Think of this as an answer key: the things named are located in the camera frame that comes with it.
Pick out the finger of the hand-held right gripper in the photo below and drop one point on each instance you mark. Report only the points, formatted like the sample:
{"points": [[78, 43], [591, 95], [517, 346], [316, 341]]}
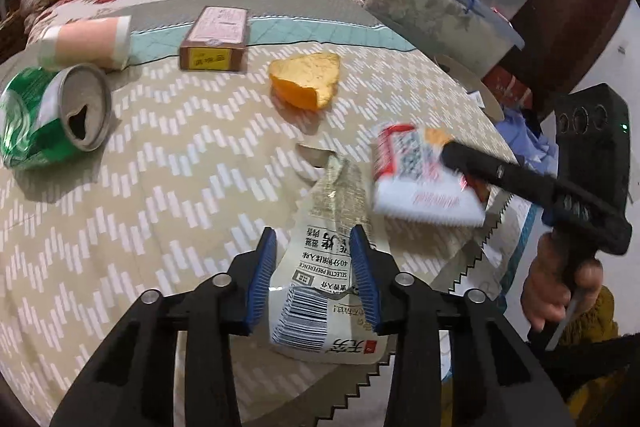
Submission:
{"points": [[500, 172]]}

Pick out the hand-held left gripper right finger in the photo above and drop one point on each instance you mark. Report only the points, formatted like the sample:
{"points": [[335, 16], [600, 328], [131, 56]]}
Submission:
{"points": [[367, 282]]}

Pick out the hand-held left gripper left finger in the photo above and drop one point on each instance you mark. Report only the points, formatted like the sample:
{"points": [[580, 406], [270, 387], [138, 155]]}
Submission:
{"points": [[262, 282]]}

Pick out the white snack wrapper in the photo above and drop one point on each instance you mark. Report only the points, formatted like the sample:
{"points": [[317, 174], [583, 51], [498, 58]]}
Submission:
{"points": [[320, 257]]}

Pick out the red white snack packet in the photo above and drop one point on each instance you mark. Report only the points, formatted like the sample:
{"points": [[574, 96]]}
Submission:
{"points": [[425, 202]]}

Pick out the orange peel piece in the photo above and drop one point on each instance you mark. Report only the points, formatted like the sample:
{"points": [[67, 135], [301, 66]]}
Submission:
{"points": [[305, 79]]}

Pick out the brown cardboard box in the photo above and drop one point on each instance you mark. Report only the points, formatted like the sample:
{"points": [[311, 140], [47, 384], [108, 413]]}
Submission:
{"points": [[215, 27]]}

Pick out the green drink can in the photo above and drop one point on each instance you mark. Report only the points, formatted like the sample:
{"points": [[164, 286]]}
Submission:
{"points": [[35, 122]]}

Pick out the pink cylindrical tube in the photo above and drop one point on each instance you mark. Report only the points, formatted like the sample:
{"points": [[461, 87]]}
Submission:
{"points": [[85, 42]]}

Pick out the person's right hand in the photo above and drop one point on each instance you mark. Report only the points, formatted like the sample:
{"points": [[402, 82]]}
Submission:
{"points": [[542, 287]]}

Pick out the blue cloth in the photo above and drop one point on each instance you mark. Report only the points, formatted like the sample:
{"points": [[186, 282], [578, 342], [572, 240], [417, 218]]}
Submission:
{"points": [[525, 132]]}

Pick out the red orange bag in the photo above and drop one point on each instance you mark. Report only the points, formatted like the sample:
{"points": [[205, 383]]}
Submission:
{"points": [[510, 87]]}

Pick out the yellow knit garment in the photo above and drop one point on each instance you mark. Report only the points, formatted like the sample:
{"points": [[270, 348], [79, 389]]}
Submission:
{"points": [[600, 317]]}

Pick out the dark wooden cabinet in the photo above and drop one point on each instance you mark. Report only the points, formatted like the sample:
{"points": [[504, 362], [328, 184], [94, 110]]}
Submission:
{"points": [[575, 7]]}

